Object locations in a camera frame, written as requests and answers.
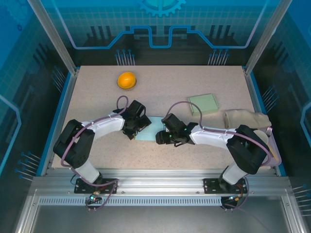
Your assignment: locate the blue paper box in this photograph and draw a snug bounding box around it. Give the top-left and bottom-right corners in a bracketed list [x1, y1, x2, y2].
[135, 116, 166, 142]

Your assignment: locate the green paper box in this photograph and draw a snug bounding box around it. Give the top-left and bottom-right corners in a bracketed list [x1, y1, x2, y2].
[187, 93, 219, 117]

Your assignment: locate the orange dome-shaped tart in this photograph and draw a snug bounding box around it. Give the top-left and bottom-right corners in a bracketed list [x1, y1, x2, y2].
[117, 71, 138, 92]

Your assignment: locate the beige folded cloth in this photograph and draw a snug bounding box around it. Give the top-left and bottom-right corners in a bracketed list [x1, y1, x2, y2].
[223, 109, 272, 129]

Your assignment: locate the lilac plastic tray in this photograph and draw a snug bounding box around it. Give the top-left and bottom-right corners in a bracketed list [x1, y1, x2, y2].
[263, 131, 282, 168]

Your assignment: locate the aluminium mounting rail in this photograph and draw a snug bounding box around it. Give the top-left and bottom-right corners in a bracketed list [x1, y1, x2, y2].
[31, 168, 292, 198]

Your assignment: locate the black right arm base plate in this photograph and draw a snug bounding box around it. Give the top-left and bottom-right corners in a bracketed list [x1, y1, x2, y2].
[203, 178, 248, 194]

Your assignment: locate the slotted grey cable duct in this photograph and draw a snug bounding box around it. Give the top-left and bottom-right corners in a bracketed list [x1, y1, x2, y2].
[38, 196, 223, 207]

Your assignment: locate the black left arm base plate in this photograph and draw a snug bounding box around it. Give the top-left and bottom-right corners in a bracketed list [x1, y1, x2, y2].
[74, 178, 119, 194]

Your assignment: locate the wooden-handled utensil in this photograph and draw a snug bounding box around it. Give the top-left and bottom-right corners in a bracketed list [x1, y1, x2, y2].
[268, 144, 280, 161]

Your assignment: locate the aluminium frame post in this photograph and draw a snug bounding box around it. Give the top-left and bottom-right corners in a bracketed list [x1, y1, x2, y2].
[244, 0, 294, 75]
[26, 0, 80, 75]

